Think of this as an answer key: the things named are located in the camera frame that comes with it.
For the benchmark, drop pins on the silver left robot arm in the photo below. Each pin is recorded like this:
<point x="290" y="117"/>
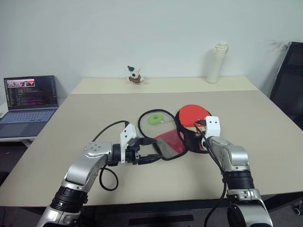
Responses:
<point x="80" y="165"/>

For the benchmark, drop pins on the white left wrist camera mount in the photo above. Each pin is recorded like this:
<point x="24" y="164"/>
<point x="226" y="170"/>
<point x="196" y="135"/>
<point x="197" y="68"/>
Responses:
<point x="127" y="134"/>

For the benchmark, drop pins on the white box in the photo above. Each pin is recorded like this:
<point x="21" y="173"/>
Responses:
<point x="2" y="110"/>

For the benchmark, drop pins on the white water bottle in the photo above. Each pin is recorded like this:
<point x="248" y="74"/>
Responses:
<point x="216" y="63"/>

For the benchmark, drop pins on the red table tennis paddle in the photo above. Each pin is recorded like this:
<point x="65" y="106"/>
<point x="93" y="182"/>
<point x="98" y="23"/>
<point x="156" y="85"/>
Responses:
<point x="191" y="113"/>

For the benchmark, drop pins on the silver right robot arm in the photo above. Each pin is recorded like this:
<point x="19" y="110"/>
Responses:
<point x="236" y="160"/>

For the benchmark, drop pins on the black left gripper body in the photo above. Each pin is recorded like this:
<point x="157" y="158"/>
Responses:
<point x="133" y="151"/>

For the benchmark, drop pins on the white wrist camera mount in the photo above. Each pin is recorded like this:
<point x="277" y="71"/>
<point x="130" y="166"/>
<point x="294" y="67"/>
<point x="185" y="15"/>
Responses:
<point x="212" y="126"/>
<point x="127" y="134"/>

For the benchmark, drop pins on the black caster wheel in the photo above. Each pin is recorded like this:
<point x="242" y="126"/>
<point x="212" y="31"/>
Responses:
<point x="298" y="208"/>

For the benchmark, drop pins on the black office chair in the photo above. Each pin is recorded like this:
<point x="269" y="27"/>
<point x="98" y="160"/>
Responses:
<point x="290" y="82"/>

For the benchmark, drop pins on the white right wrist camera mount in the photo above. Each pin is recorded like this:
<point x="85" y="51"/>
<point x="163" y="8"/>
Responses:
<point x="212" y="126"/>

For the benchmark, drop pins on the white plush dog toy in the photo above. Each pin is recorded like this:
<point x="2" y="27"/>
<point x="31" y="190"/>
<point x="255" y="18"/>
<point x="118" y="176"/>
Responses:
<point x="135" y="75"/>

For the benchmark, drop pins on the black red paddle case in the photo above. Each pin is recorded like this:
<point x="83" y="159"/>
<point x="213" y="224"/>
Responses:
<point x="187" y="142"/>

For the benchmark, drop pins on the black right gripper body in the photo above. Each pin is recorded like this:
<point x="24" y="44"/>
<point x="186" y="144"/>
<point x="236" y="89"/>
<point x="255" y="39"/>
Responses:
<point x="200" y="135"/>

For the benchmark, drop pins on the open laptop computer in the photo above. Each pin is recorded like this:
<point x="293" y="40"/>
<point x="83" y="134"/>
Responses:
<point x="28" y="104"/>

